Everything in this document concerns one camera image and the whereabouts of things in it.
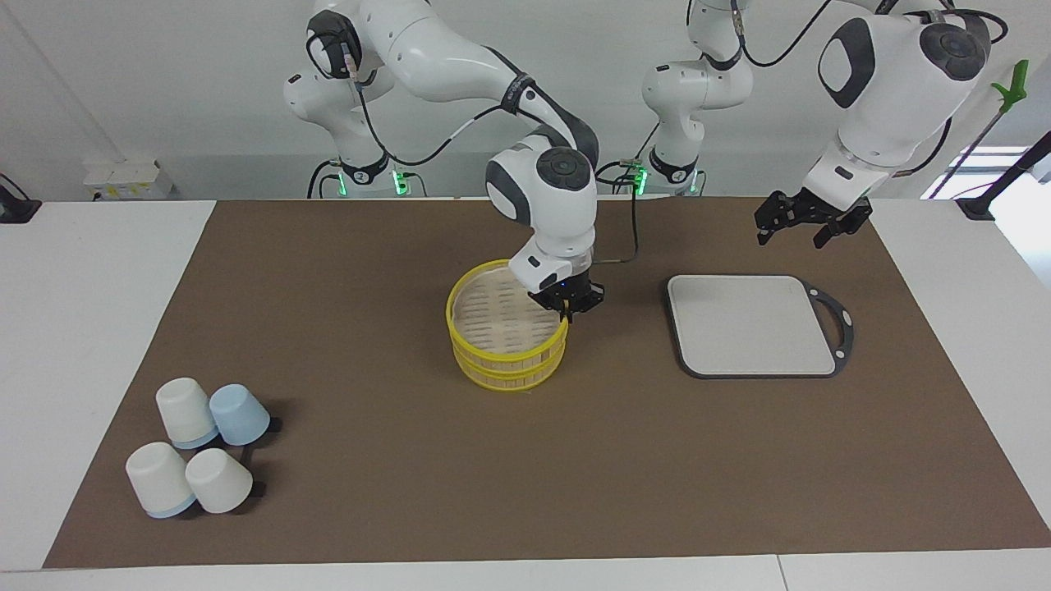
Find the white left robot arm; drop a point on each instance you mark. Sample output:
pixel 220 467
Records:
pixel 895 82

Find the green plastic clip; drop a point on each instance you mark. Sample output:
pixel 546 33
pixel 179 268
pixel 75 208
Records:
pixel 1014 86

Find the black table clamp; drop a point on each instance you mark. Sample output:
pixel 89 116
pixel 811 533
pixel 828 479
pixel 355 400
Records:
pixel 16 205

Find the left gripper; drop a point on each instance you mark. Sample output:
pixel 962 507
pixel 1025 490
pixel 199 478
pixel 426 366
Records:
pixel 837 185

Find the brown table mat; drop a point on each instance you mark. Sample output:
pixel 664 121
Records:
pixel 410 476

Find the white bottle top right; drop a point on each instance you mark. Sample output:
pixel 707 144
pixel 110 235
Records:
pixel 158 480

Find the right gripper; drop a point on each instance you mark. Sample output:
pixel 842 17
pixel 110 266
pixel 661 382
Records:
pixel 550 263

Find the light blue bottle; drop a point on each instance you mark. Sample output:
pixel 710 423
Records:
pixel 240 414

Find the white cutting board grey rim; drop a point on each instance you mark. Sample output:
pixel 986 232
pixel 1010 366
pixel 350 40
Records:
pixel 755 328

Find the black stand pole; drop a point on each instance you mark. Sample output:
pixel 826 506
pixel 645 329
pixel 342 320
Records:
pixel 998 185

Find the white socket box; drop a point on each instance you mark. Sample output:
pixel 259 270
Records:
pixel 127 179

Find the white bottle top left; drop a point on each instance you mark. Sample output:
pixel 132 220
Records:
pixel 218 483

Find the yellow slatted bamboo steamer basket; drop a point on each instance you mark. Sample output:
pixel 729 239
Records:
pixel 509 379

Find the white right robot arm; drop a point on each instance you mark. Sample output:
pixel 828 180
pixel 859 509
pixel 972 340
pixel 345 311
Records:
pixel 427 49

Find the white bottle bottom right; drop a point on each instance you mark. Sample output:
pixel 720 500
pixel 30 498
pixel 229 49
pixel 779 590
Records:
pixel 185 410

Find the white bottle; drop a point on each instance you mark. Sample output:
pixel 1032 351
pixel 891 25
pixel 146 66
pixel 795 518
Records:
pixel 185 410
pixel 218 483
pixel 158 480

